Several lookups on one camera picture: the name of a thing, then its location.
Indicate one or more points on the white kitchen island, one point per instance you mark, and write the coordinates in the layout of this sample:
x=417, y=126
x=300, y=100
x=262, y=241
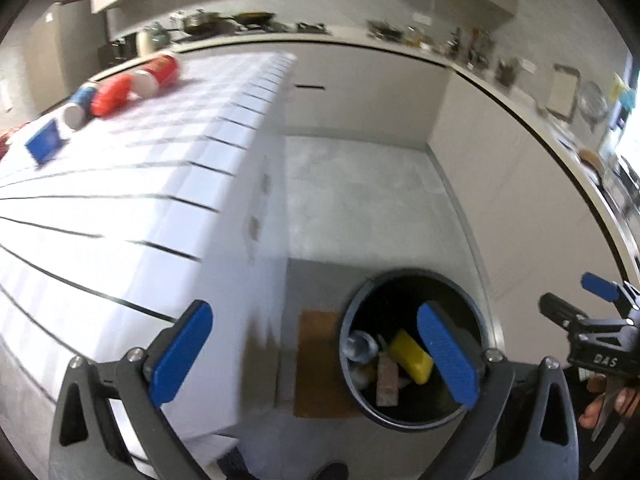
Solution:
x=190, y=160

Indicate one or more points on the crushed blue can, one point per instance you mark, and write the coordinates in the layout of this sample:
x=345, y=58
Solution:
x=361, y=346

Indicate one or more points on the white kettle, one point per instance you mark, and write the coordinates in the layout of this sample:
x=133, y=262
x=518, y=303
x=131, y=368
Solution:
x=145, y=42

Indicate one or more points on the pan with glass lid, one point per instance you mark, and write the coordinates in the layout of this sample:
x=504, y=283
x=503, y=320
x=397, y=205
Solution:
x=385, y=30

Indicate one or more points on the red crumpled packet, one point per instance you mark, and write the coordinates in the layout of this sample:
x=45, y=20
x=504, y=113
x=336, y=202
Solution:
x=112, y=95

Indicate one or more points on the blue and white can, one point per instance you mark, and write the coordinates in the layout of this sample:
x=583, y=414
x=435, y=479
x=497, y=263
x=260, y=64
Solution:
x=80, y=107

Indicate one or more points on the wok with lid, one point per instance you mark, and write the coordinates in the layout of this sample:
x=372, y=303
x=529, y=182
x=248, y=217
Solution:
x=199, y=21

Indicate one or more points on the wooden board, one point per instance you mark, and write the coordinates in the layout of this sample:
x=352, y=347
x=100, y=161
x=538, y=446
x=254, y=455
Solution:
x=317, y=365

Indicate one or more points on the dark cutlery basket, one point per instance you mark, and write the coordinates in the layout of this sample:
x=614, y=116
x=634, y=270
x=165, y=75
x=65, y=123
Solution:
x=507, y=72

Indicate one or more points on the island socket panel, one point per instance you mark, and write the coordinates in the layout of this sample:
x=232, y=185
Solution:
x=257, y=210

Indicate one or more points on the blue flat packet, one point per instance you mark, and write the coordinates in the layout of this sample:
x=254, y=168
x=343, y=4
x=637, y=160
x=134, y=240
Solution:
x=45, y=142

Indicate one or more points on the black round bin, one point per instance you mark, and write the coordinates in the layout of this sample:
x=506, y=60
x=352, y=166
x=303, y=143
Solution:
x=350, y=310

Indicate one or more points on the person's right hand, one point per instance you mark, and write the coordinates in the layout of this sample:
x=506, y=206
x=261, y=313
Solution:
x=592, y=412

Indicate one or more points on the brown wrapper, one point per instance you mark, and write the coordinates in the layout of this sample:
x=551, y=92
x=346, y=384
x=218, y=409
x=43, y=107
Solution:
x=387, y=380

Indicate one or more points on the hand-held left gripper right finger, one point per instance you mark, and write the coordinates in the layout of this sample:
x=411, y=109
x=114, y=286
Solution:
x=447, y=355

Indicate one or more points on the yellow sponge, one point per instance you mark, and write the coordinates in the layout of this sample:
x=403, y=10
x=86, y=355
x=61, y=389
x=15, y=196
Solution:
x=411, y=357

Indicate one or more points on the red can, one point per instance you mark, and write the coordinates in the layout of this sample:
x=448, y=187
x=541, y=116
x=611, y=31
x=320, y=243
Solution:
x=161, y=71

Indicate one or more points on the black microwave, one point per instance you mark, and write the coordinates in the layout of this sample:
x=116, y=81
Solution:
x=116, y=52

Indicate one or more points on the metal utensil holder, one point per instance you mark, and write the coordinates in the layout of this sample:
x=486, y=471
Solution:
x=477, y=50

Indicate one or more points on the gas stove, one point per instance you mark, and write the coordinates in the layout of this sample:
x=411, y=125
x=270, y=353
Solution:
x=310, y=27

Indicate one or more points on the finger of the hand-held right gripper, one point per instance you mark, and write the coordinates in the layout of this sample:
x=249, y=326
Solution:
x=562, y=310
x=600, y=286

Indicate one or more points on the beige refrigerator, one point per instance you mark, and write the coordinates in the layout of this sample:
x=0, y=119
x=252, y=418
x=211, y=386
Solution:
x=65, y=55

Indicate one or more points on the person's dark shoe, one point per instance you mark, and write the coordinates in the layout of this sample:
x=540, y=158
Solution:
x=327, y=471

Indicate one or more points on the round metal steamer plate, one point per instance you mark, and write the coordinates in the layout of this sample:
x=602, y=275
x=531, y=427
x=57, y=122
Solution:
x=592, y=102

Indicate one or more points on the white cutting board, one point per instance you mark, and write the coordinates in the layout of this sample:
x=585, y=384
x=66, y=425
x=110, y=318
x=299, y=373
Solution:
x=562, y=92

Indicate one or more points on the beige lower cabinets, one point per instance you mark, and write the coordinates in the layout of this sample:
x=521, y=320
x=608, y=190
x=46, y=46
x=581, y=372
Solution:
x=375, y=95

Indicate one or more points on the frying pan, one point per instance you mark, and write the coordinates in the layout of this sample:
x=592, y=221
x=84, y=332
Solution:
x=255, y=17

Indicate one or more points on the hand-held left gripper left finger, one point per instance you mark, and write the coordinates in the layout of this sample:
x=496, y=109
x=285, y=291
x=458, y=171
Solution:
x=182, y=355

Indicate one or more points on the green teapot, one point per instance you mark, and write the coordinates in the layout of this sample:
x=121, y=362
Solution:
x=160, y=34

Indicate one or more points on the yellow hanging cloth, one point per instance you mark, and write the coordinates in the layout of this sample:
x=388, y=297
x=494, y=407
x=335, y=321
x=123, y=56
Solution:
x=619, y=89

